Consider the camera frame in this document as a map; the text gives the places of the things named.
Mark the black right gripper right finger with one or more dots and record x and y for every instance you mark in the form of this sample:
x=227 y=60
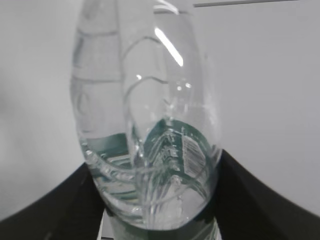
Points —
x=244 y=208

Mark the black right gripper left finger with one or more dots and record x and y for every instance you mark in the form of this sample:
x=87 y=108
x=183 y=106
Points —
x=71 y=211

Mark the clear water bottle green label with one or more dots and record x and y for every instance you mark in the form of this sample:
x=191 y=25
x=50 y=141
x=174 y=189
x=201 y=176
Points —
x=146 y=117

